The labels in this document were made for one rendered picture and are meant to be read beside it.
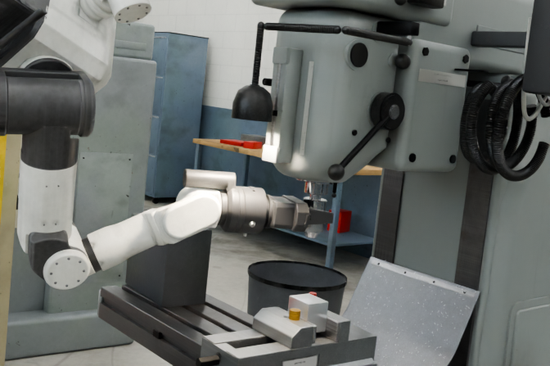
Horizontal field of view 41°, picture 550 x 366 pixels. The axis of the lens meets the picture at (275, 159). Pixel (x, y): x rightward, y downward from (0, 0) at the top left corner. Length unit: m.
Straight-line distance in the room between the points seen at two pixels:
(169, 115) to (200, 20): 1.35
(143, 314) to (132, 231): 0.46
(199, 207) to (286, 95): 0.26
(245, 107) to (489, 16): 0.61
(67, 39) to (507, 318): 1.08
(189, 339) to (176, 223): 0.37
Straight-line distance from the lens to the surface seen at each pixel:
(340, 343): 1.49
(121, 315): 1.87
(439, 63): 1.49
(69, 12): 1.32
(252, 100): 1.27
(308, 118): 1.34
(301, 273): 3.75
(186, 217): 1.33
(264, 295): 3.37
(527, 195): 1.69
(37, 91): 1.19
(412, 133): 1.45
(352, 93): 1.34
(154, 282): 1.83
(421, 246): 1.75
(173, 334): 1.67
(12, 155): 2.97
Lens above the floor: 1.47
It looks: 5 degrees down
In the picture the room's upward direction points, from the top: 6 degrees clockwise
